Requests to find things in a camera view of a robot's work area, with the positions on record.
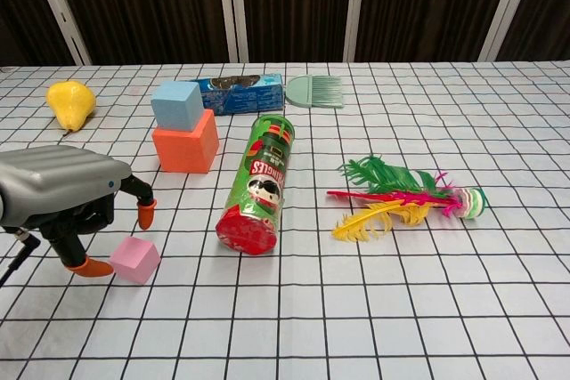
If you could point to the small pink foam cube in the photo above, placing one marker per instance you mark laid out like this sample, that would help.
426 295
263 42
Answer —
133 260

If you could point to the yellow toy pear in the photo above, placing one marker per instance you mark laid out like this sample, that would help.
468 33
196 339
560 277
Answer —
69 102

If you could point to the white black-grid tablecloth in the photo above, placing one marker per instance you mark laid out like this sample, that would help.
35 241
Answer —
356 309

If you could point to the mint green comb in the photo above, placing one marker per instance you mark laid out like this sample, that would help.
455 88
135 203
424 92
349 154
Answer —
303 91

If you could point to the white screen frame post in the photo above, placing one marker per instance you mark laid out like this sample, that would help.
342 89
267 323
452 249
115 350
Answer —
60 10
356 6
505 6
231 6

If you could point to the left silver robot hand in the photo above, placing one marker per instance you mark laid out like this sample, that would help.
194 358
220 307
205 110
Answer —
58 180

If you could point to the blue Oreo cookie box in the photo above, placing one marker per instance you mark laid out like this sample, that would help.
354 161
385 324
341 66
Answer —
245 97

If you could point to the blue foam cube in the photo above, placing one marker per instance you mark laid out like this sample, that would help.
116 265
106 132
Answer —
176 106

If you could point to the large orange foam cube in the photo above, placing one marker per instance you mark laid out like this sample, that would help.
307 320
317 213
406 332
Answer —
182 151

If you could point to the green Pringles can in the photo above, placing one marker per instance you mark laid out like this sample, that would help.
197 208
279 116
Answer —
260 175

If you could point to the colourful feather shuttlecock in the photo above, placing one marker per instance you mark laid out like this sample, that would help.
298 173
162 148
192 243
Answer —
392 184

